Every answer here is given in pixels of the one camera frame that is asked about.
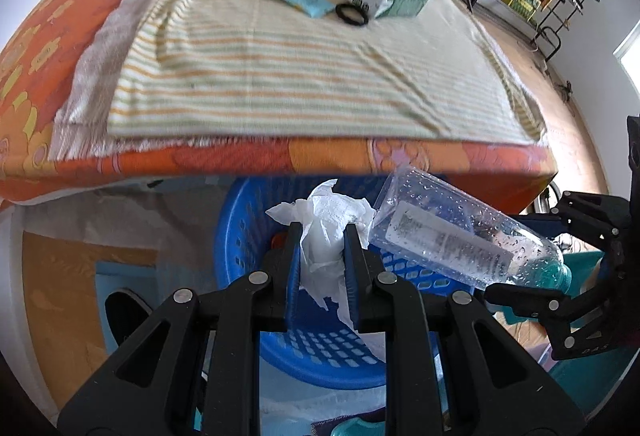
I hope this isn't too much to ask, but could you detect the cable on floor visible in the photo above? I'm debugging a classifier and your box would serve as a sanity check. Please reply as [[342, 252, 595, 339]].
[[549, 74, 577, 102]]

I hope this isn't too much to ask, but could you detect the striped beige towel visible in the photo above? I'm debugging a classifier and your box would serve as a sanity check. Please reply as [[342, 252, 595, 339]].
[[52, 0, 551, 164]]

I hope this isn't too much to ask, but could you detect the person's teal trouser leg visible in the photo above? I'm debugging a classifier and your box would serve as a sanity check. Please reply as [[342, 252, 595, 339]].
[[550, 250, 607, 297]]

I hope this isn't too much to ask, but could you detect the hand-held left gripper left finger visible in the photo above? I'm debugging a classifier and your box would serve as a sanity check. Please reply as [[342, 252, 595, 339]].
[[56, 222, 304, 436]]

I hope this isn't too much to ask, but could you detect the clear plastic bottle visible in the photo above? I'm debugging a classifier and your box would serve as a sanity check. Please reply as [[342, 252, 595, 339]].
[[367, 167, 572, 291]]

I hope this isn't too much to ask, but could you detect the black ring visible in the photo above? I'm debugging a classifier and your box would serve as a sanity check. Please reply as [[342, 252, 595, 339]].
[[335, 3, 371, 26]]

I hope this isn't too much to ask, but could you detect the teal slipper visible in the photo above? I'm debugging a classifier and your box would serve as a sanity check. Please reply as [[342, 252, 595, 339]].
[[332, 418, 387, 436]]

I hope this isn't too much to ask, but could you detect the window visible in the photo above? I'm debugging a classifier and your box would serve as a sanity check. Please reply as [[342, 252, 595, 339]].
[[614, 20, 640, 87]]

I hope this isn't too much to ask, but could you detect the white plastic bag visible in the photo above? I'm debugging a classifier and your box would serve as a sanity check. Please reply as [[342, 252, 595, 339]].
[[257, 331, 397, 432]]

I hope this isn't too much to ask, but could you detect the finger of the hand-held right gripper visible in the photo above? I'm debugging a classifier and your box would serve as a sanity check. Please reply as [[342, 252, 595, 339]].
[[485, 282, 627, 363], [509, 191, 640, 253]]

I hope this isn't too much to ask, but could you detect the blue plastic basket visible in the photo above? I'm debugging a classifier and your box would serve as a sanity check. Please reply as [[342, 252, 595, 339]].
[[214, 176, 482, 389]]

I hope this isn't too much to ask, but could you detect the white tissue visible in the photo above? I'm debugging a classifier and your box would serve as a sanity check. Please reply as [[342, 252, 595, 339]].
[[265, 179, 376, 333]]

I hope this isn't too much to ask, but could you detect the white bed frame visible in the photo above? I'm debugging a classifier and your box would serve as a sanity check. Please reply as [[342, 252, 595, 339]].
[[0, 201, 57, 423]]

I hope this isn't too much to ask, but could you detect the orange floral blanket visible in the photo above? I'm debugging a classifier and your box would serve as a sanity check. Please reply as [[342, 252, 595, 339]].
[[0, 0, 559, 213]]

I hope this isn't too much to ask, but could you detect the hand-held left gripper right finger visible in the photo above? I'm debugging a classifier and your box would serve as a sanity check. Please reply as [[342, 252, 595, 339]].
[[344, 223, 587, 436]]

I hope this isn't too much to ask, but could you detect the striped cream towel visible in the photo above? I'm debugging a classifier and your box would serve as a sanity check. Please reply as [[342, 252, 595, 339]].
[[107, 0, 547, 143]]

